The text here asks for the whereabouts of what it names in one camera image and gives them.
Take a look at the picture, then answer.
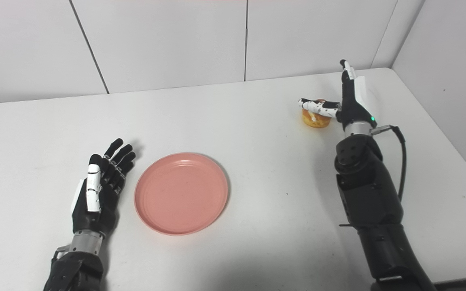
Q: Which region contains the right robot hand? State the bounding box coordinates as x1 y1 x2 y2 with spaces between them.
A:
298 59 377 126

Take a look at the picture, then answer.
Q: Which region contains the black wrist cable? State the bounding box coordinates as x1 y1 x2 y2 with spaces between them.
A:
371 125 407 202
53 245 72 261

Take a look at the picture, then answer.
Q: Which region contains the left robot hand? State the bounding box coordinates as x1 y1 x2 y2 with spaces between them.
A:
71 138 136 236

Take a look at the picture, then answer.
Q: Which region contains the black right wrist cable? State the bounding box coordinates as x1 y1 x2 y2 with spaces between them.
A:
371 125 407 202

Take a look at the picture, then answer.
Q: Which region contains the pink round plate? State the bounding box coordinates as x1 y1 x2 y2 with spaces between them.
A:
134 152 229 236

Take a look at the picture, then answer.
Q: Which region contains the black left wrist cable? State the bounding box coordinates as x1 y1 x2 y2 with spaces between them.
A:
53 245 72 261

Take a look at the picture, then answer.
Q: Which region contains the cream puff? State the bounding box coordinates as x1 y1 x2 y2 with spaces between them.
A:
301 99 332 129

